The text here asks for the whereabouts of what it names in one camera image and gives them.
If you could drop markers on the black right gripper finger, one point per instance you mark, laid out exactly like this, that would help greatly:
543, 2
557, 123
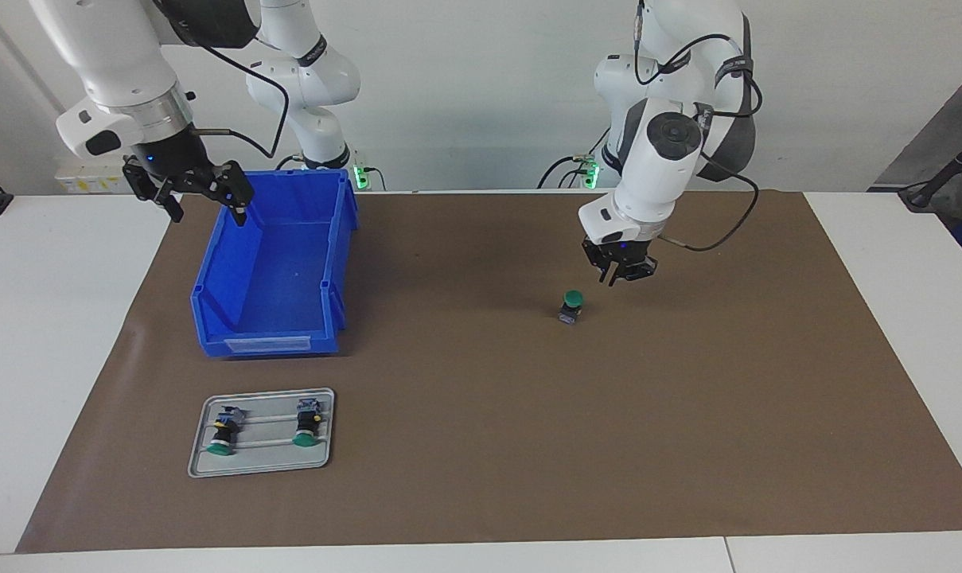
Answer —
142, 183
230, 187

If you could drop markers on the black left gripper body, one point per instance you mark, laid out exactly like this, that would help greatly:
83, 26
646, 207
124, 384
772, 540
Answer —
620, 255

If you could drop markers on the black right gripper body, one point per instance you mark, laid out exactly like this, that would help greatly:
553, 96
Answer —
170, 159

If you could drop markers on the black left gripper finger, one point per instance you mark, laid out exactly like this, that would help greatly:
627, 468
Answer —
641, 270
608, 276

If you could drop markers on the green push button switch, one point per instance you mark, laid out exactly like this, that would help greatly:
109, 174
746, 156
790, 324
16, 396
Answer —
226, 430
572, 301

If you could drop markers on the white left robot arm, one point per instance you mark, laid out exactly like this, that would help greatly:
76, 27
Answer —
664, 159

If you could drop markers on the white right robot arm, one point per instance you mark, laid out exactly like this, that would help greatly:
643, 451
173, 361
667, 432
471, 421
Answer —
114, 56

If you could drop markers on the green push button white base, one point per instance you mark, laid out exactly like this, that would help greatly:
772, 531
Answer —
309, 420

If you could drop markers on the white power strip box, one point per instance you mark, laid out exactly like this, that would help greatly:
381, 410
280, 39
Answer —
91, 179

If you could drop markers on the blue plastic storage bin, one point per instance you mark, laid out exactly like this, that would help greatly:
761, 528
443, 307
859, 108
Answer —
278, 278

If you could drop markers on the brown table mat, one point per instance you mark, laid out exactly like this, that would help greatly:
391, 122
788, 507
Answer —
568, 414

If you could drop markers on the silver metal tray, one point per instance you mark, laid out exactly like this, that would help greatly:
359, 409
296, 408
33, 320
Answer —
266, 461

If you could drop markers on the black stand pole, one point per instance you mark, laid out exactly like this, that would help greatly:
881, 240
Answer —
938, 179

